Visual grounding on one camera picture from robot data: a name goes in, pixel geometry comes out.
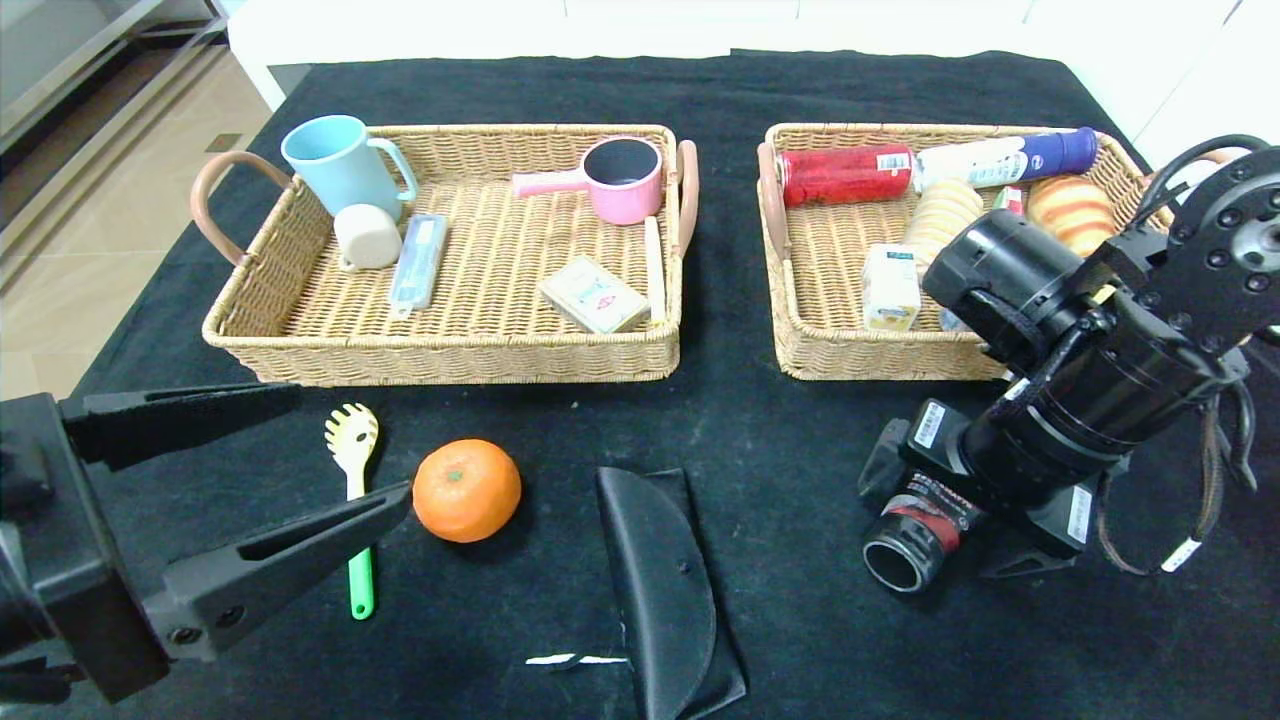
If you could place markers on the green snack packet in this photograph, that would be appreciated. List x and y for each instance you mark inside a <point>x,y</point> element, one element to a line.
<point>1010,200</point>

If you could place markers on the golden croissant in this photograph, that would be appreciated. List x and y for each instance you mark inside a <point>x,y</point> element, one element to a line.
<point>1070,205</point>

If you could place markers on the orange fruit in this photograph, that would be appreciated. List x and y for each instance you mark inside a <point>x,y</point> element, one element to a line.
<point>467,492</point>

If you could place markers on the black cleanser tube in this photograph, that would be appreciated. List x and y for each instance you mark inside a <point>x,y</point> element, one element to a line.
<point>915,550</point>

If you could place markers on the pale wooden stick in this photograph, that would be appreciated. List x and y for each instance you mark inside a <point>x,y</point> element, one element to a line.
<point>655,270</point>

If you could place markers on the green card box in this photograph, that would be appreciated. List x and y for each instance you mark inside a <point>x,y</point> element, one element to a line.
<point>595,297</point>

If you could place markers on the small white juice box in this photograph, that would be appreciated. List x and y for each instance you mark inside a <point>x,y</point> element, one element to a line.
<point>890,290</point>

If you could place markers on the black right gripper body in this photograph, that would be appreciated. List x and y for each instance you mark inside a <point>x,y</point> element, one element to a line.
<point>1075,515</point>

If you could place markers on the grey metal shelf unit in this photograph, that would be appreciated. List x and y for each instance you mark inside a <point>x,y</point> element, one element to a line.
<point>60,60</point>

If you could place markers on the white paper scrap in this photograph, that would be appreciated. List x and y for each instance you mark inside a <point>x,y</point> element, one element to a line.
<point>560,658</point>

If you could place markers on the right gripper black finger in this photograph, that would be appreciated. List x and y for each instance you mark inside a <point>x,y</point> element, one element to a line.
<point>885,465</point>
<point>1035,563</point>

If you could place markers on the striped spiral bread roll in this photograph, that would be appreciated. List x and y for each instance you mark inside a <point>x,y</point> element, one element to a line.
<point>940,215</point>

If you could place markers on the light blue mug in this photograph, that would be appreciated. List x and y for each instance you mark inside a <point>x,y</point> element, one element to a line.
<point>337,168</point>

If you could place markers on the small cream cup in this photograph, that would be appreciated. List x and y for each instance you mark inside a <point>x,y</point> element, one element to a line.
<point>367,238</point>

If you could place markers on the black glasses case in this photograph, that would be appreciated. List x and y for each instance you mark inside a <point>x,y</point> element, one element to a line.
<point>660,580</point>

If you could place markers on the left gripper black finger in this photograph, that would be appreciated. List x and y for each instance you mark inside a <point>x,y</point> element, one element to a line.
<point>175,425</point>
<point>210,615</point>

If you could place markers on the red drink can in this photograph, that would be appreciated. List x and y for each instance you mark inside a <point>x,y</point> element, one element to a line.
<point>845,177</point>

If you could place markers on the clear plastic case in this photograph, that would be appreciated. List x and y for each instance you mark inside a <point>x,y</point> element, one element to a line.
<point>418,263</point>

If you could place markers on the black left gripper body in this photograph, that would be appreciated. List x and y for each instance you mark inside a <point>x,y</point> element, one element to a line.
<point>75,560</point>

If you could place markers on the white bottle with blue cap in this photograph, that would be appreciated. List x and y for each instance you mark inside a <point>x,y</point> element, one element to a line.
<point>1000,160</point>

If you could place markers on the brass floor outlet cover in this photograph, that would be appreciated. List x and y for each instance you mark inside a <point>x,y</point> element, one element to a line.
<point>227,144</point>

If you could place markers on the black table cloth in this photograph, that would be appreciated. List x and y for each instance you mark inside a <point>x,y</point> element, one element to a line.
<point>850,650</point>

